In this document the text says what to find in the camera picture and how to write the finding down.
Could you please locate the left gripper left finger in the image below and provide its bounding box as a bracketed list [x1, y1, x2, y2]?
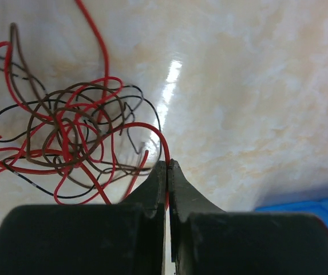
[0, 161, 167, 274]

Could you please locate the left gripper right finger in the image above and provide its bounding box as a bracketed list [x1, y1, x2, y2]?
[168, 160, 328, 274]

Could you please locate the red cable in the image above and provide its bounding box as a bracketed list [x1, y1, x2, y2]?
[0, 0, 171, 241]

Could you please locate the brown thin cable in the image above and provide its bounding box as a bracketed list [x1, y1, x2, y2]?
[9, 22, 153, 190]

